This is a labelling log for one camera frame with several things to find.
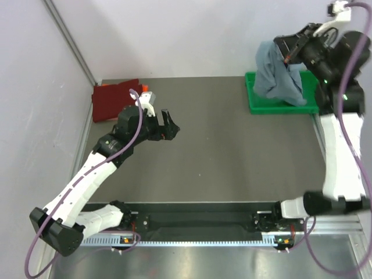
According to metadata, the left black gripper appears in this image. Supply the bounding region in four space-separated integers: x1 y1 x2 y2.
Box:
131 109 179 146

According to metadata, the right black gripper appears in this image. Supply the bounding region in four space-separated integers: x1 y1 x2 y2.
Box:
274 23 335 82

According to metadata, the blue t shirt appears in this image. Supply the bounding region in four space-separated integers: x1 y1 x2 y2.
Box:
253 41 307 107

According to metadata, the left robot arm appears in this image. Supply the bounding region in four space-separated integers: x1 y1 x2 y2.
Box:
30 105 180 257

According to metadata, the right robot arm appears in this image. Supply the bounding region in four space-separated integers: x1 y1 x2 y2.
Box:
271 23 371 230

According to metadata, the orange folded t shirt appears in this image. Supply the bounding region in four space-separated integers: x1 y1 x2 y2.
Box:
101 84 149 92

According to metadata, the dark red folded t shirt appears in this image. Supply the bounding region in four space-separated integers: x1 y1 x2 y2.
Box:
91 79 142 123

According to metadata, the green plastic tray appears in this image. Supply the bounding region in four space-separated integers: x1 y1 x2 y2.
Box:
245 71 319 115

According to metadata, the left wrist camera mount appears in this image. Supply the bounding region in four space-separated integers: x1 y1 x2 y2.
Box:
139 91 156 117

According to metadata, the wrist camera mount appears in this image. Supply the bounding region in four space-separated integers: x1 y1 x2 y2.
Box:
139 91 156 117
313 1 351 37

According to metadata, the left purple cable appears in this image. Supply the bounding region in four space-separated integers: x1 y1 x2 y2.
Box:
24 89 144 277

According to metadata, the purple cable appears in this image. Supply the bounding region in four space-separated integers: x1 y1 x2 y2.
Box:
24 89 144 277
302 2 372 277

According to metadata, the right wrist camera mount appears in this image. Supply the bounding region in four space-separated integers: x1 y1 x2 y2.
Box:
313 1 351 37

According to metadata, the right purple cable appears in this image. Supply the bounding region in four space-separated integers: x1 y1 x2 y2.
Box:
302 2 372 277

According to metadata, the grey slotted cable duct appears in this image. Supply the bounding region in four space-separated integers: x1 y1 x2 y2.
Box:
81 234 292 248

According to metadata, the left aluminium corner post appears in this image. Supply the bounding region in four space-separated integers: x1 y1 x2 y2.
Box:
41 0 97 86

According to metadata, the aluminium frame rail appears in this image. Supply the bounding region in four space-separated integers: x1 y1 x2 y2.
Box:
306 215 363 234

